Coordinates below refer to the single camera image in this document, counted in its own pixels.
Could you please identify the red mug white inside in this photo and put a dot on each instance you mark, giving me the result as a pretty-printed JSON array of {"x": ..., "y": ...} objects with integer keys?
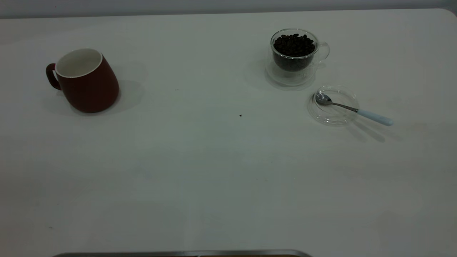
[{"x": 89, "y": 89}]

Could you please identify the clear ribbed glass dish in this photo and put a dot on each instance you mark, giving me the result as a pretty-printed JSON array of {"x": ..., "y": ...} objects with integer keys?
[{"x": 335, "y": 114}]

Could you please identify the clear glass saucer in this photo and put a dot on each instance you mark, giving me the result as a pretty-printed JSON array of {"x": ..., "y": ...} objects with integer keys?
[{"x": 285, "y": 80}]

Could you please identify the dark roasted coffee beans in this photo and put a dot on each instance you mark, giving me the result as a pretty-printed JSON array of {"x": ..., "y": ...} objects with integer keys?
[{"x": 294, "y": 44}]

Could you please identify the silver metal frame bar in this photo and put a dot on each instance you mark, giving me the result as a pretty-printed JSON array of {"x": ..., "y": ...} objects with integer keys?
[{"x": 178, "y": 254}]

